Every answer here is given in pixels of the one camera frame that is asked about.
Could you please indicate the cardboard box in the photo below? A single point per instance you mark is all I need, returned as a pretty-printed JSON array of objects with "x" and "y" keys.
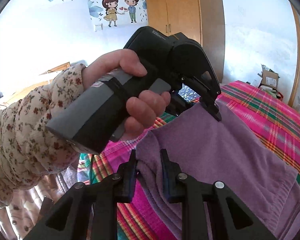
[{"x": 270, "y": 77}]

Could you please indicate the person's left hand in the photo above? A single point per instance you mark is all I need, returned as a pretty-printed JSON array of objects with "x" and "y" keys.
[{"x": 107, "y": 62}]

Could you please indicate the red basket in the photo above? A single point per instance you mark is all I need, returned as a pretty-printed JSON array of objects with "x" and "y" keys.
[{"x": 275, "y": 92}]

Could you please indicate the cartoon wall sticker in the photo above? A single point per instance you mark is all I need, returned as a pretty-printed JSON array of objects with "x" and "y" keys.
[{"x": 112, "y": 5}]

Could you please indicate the white wall socket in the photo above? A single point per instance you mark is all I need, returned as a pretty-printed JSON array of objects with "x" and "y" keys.
[{"x": 98, "y": 27}]

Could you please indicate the wooden wardrobe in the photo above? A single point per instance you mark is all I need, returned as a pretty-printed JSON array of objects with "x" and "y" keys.
[{"x": 185, "y": 12}]

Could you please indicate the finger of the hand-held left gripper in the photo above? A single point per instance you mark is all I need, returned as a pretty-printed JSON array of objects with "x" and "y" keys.
[
  {"x": 182, "y": 106},
  {"x": 211, "y": 105}
]

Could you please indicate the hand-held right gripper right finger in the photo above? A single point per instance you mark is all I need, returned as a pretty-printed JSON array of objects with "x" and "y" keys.
[{"x": 165, "y": 177}]

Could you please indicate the blue dotted cloth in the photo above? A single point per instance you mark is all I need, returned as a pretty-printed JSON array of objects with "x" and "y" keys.
[{"x": 188, "y": 92}]

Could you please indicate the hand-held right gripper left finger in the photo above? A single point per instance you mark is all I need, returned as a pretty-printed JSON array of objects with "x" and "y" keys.
[{"x": 133, "y": 172}]

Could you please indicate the person's left forearm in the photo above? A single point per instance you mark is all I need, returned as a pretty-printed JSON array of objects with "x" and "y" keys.
[{"x": 27, "y": 135}]

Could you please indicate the pink green plaid blanket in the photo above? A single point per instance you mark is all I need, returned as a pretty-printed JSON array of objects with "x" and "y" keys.
[{"x": 270, "y": 115}]

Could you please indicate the wooden door frame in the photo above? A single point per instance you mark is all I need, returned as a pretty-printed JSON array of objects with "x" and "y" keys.
[{"x": 296, "y": 55}]

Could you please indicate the purple fleece pants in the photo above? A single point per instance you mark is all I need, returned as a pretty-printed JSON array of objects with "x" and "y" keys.
[{"x": 215, "y": 160}]

